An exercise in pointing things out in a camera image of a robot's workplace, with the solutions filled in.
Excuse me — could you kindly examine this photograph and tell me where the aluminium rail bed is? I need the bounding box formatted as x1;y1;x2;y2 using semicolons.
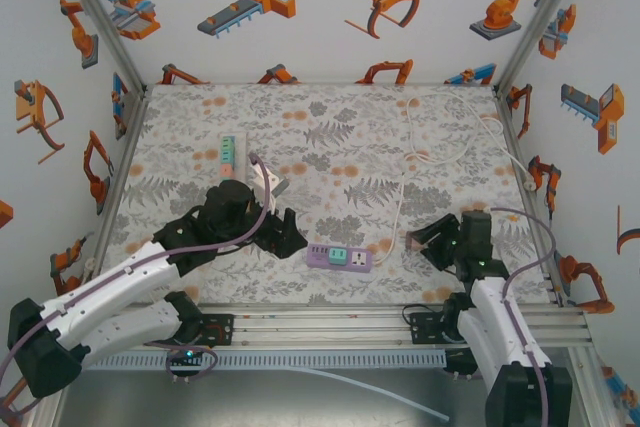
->
117;302;594;349

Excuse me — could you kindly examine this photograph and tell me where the black controller board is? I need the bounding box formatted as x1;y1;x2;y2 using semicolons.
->
444;346;481;382
166;346;202;384

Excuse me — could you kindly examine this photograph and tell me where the aluminium frame post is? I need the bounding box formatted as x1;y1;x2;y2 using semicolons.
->
49;0;150;93
493;0;597;94

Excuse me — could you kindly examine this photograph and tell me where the white slotted cable duct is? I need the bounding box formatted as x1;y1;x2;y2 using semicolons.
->
102;350;447;372

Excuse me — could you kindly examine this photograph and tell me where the aluminium side rail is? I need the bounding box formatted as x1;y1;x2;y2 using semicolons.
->
82;86;151;308
493;86;569;308

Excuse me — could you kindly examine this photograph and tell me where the translucent plastic tube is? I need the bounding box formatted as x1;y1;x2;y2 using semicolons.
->
279;365;450;422

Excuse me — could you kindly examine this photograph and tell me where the long coiled white power cable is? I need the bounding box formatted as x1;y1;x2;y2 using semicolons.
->
372;93;536;268

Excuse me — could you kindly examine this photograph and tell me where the short aluminium frame rail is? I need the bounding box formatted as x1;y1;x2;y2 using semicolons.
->
567;346;621;427

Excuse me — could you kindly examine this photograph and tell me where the purple power strip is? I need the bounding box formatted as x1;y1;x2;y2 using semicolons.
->
306;242;375;274

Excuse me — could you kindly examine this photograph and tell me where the floral grey orange table mat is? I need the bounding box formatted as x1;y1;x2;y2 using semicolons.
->
102;84;557;306

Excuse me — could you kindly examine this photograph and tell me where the thin aluminium cross rail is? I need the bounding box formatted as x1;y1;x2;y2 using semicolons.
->
144;80;499;89

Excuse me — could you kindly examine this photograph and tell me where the white power strip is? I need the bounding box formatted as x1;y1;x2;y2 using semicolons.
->
218;131;250;184

